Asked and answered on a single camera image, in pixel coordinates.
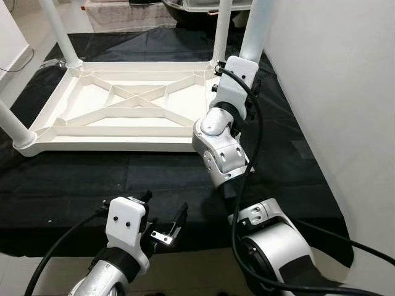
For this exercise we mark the white plastic children table top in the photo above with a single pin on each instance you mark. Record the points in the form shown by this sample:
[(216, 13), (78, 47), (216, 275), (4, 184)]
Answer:
[(123, 105)]

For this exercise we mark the black tablecloth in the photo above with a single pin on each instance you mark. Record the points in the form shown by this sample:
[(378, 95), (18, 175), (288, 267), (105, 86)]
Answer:
[(92, 185)]

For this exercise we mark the black round basin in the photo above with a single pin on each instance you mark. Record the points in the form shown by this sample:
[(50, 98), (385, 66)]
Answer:
[(197, 18)]

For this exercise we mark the beige low platform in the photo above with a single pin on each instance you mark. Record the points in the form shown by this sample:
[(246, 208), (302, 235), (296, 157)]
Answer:
[(129, 15)]

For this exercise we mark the clear tape strip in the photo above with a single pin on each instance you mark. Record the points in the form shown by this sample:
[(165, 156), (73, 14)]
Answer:
[(55, 63)]

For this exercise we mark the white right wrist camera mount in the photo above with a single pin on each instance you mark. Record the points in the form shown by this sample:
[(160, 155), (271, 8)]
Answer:
[(234, 86)]

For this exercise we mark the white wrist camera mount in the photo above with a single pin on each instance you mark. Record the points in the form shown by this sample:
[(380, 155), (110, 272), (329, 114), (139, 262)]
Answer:
[(126, 225), (234, 86)]

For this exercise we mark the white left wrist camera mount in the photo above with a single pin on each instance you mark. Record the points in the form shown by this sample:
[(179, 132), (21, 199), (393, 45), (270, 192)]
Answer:
[(126, 225)]

